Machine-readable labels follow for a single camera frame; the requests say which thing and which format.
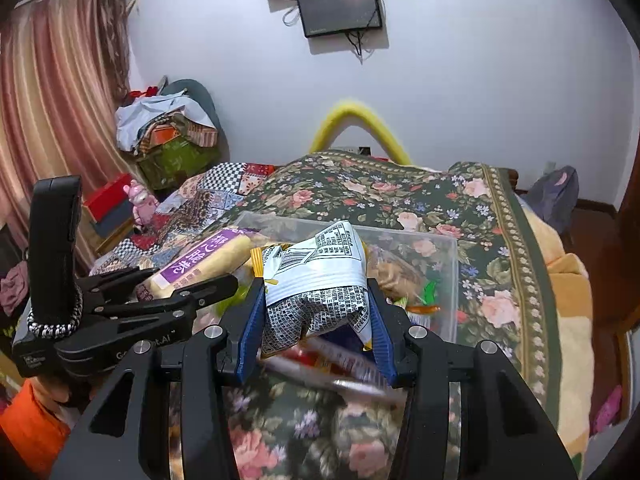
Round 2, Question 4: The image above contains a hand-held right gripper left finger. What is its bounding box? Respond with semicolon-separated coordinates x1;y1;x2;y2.
50;276;267;480

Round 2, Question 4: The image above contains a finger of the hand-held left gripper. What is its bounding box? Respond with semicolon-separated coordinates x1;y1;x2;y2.
92;274;240;322
80;265;157;308

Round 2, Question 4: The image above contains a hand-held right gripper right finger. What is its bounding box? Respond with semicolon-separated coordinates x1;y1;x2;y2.
366;280;572;480

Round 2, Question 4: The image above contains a purple label cake packet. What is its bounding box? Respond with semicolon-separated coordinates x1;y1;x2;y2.
137;227;262;304

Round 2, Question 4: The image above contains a cookie packet with green ends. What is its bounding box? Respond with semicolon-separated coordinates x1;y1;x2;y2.
369;254;444;307

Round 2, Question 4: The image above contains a white printed snack packet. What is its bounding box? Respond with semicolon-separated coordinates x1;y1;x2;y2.
250;219;384;362

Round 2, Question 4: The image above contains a clear plastic storage box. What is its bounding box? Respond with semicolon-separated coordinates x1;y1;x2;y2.
234;210;459;347

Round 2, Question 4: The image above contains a red snack bag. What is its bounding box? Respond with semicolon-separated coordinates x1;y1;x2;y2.
260;345;341;377

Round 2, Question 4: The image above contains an orange pastry packet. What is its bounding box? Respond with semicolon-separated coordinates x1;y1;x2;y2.
400;302;442;319

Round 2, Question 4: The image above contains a pink cloth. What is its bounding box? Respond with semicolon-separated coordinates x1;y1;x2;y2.
0;260;34;317
592;385;624;435

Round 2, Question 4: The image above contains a red box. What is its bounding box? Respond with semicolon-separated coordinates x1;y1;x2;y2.
82;173;137;224

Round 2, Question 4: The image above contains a pink toy figure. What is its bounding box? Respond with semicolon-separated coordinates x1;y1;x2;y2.
123;180;161;227

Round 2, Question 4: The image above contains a patchwork quilt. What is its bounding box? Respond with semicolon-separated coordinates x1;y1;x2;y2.
90;161;277;282

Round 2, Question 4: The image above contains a striped pink curtain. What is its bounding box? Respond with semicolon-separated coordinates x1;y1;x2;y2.
0;0;134;273

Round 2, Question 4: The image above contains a pile of clothes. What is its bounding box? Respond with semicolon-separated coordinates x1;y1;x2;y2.
114;92;220;154

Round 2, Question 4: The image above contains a floral blanket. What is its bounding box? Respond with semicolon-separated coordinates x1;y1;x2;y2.
167;151;560;480

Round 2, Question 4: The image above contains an orange garment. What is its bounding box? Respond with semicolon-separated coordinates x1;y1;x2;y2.
0;377;72;463

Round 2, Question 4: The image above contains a beige blanket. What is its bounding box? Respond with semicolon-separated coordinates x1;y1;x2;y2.
519;194;594;457

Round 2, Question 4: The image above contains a grey chair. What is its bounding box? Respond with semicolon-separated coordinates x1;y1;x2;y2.
162;78;224;162

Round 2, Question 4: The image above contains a grey backpack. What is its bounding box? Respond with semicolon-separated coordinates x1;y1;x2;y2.
525;165;580;234

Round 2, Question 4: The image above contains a yellow foam tube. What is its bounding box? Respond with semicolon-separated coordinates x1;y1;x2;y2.
309;100;412;165

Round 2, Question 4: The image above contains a black monitor cable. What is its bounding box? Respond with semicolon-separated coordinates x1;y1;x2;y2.
347;30;374;64

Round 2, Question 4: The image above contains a small black wall monitor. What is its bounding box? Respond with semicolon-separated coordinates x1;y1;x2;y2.
294;0;384;39

